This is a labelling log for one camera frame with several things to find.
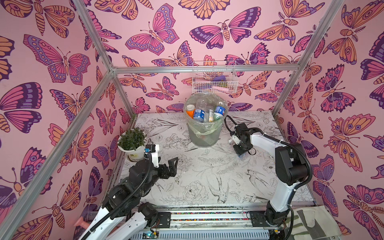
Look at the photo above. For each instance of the blue cap bottle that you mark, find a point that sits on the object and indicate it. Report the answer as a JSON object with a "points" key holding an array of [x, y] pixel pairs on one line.
{"points": [[200, 110]]}

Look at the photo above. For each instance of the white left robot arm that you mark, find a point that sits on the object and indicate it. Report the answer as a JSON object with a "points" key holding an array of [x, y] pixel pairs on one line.
{"points": [[121, 215]]}

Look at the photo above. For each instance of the grey mesh waste bin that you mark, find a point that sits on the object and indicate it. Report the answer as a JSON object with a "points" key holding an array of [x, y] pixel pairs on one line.
{"points": [[204, 134]]}

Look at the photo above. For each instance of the yellow label small bottle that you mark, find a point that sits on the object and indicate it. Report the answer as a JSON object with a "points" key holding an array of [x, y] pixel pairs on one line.
{"points": [[210, 114]]}

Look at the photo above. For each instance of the potted green plant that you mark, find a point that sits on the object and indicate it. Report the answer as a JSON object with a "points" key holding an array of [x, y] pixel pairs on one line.
{"points": [[132, 142]]}

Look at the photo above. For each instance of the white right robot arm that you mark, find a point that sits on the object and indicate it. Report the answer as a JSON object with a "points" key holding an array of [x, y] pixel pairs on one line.
{"points": [[293, 170]]}

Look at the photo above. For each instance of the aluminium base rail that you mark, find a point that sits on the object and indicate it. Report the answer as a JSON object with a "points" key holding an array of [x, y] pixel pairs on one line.
{"points": [[216, 224]]}

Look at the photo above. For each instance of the pink watering can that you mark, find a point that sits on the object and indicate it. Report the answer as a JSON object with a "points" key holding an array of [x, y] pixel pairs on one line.
{"points": [[81, 223]]}

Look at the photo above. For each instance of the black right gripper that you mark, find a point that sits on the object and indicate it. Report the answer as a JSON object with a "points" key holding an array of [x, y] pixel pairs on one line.
{"points": [[243, 147]]}

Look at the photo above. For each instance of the white wire wall basket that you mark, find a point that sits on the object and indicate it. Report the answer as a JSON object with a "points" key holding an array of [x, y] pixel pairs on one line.
{"points": [[214, 79]]}

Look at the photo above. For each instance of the orange label bottle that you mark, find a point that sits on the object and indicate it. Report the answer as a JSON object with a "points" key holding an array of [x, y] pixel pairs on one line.
{"points": [[190, 110]]}

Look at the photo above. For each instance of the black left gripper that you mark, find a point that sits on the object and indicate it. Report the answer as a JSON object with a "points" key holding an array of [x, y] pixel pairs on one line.
{"points": [[171, 172]]}

